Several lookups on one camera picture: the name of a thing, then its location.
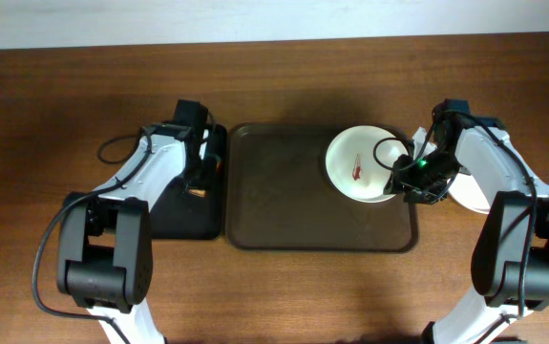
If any cream plate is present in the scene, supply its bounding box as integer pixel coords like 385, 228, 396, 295
325, 125, 409, 204

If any pale green plate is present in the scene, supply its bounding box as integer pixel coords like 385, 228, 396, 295
448, 173, 491, 214

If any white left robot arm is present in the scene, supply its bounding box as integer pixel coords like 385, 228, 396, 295
56, 100, 226, 343

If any brown serving tray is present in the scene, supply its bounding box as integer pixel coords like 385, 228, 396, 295
224, 123, 419, 254

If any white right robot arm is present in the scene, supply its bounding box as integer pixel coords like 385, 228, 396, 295
384, 99, 549, 343

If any orange green sponge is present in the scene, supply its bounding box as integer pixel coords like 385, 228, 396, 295
187, 188, 208, 198

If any black small tray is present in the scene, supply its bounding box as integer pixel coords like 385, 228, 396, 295
150, 128, 227, 240

